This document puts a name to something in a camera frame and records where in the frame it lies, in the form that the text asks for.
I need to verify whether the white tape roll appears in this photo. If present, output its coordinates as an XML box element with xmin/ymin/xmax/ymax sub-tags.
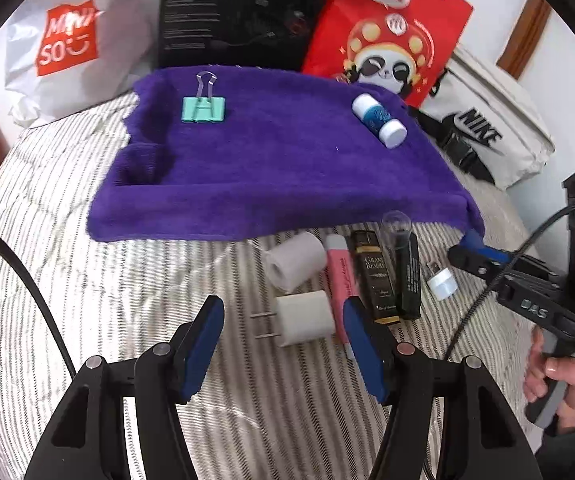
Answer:
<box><xmin>265</xmin><ymin>231</ymin><xmax>328</xmax><ymax>295</ymax></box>

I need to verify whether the black rectangular stick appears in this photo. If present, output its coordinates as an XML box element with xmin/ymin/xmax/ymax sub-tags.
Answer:
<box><xmin>393</xmin><ymin>232</ymin><xmax>422</xmax><ymax>321</ymax></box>

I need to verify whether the white shopping bag red logo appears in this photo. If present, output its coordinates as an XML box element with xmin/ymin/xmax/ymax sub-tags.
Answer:
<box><xmin>5</xmin><ymin>0</ymin><xmax>168</xmax><ymax>128</ymax></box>

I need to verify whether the black printed carton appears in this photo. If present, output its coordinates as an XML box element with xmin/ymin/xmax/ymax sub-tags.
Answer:
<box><xmin>158</xmin><ymin>0</ymin><xmax>341</xmax><ymax>73</ymax></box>

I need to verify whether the pink highlighter pen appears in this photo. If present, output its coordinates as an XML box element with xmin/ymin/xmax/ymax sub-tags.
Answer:
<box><xmin>323</xmin><ymin>234</ymin><xmax>361</xmax><ymax>361</ymax></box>

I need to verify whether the brown wooden door frame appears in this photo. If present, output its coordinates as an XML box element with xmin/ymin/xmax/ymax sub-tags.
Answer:
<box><xmin>497</xmin><ymin>0</ymin><xmax>553</xmax><ymax>81</ymax></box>

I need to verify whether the black cable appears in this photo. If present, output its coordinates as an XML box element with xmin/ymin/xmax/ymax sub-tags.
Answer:
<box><xmin>440</xmin><ymin>204</ymin><xmax>575</xmax><ymax>361</ymax></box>
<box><xmin>0</xmin><ymin>216</ymin><xmax>77</xmax><ymax>377</ymax></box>

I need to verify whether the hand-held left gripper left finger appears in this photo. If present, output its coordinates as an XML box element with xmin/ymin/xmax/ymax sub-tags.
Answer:
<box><xmin>22</xmin><ymin>295</ymin><xmax>226</xmax><ymax>480</ymax></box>

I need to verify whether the clear plastic cap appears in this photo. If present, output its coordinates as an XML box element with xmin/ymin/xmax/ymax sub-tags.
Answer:
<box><xmin>381</xmin><ymin>210</ymin><xmax>413</xmax><ymax>253</ymax></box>

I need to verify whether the white charger plug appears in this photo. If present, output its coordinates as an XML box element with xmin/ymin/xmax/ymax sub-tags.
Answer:
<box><xmin>252</xmin><ymin>290</ymin><xmax>335</xmax><ymax>348</ymax></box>

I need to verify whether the red panda gift bag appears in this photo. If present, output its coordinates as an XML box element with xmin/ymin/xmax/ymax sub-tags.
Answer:
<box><xmin>300</xmin><ymin>0</ymin><xmax>473</xmax><ymax>108</ymax></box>

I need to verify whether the white waist bag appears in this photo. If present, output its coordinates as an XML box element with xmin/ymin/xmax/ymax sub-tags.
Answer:
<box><xmin>407</xmin><ymin>45</ymin><xmax>555</xmax><ymax>191</ymax></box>

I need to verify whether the black gold lighter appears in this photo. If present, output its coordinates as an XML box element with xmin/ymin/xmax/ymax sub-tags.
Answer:
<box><xmin>350</xmin><ymin>230</ymin><xmax>401</xmax><ymax>326</ymax></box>

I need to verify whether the green binder clip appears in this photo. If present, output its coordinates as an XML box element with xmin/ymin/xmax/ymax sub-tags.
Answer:
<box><xmin>181</xmin><ymin>71</ymin><xmax>227</xmax><ymax>125</ymax></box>

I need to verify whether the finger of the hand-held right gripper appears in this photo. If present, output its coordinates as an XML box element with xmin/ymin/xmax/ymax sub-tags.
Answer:
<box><xmin>461</xmin><ymin>229</ymin><xmax>512</xmax><ymax>265</ymax></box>
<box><xmin>447</xmin><ymin>244</ymin><xmax>501</xmax><ymax>280</ymax></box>

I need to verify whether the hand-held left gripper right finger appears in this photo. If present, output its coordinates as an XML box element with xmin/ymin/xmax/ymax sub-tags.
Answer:
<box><xmin>342</xmin><ymin>296</ymin><xmax>543</xmax><ymax>480</ymax></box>

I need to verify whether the blue white bottle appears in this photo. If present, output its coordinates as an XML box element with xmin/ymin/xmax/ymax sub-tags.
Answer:
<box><xmin>351</xmin><ymin>93</ymin><xmax>407</xmax><ymax>149</ymax></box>

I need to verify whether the purple towel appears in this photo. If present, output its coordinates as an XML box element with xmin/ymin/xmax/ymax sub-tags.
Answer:
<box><xmin>86</xmin><ymin>67</ymin><xmax>485</xmax><ymax>243</ymax></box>

